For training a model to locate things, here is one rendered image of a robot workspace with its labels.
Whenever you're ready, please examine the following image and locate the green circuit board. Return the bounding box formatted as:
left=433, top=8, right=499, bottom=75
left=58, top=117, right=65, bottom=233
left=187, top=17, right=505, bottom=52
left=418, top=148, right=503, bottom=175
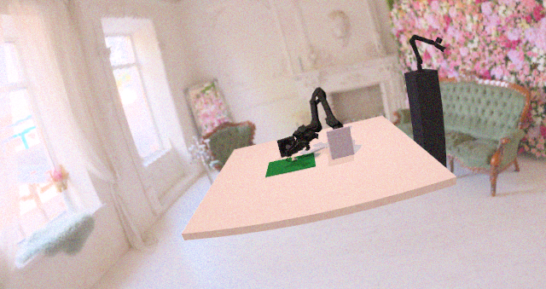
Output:
left=265, top=153, right=316, bottom=177

